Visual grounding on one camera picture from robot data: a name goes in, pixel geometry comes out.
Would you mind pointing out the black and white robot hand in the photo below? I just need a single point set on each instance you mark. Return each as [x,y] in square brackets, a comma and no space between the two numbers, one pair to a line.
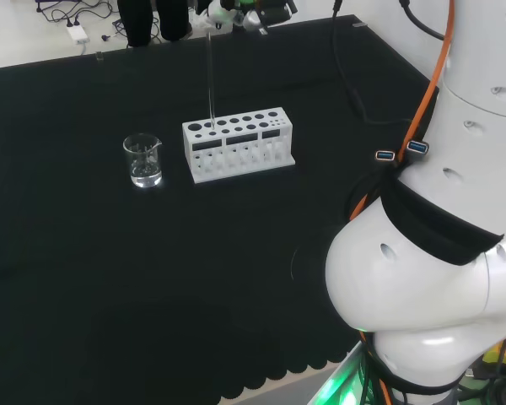
[274,10]

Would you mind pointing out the clear glass rod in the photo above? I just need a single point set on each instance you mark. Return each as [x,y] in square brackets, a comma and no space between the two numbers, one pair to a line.
[211,84]

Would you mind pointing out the white test tube rack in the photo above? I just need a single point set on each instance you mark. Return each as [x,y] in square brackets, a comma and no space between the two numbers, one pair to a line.
[188,147]

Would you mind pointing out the person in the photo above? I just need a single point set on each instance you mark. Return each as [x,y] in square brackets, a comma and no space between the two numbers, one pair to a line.
[137,23]

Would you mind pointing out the black USB plug blue insert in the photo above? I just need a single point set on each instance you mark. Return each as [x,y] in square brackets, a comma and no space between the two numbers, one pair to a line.
[385,155]
[417,147]

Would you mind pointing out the white power strip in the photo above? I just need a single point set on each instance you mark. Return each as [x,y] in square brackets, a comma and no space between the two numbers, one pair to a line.
[76,34]

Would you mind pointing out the clear glass beaker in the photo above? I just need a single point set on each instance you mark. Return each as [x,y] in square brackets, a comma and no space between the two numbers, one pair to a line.
[145,179]

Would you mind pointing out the black bench cloth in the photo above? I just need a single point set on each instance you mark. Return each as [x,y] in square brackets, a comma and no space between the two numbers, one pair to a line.
[109,261]

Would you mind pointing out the yellow stop button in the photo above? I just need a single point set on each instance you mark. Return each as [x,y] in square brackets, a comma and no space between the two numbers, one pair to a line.
[495,354]

